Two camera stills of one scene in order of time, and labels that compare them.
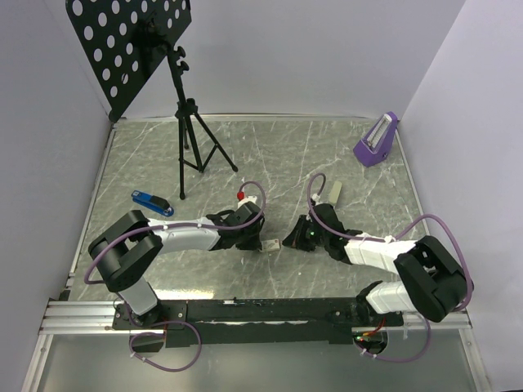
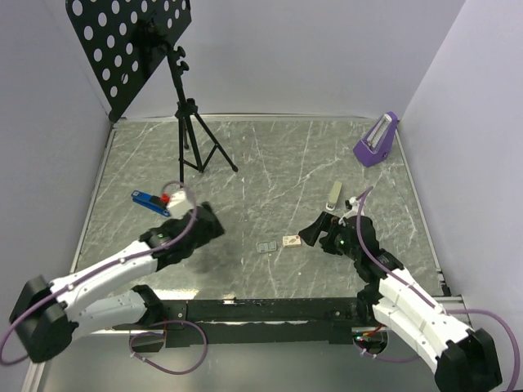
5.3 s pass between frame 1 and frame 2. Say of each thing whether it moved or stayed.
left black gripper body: moved
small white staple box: moved
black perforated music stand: stayed
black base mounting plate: stayed
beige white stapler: stayed
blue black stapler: stayed
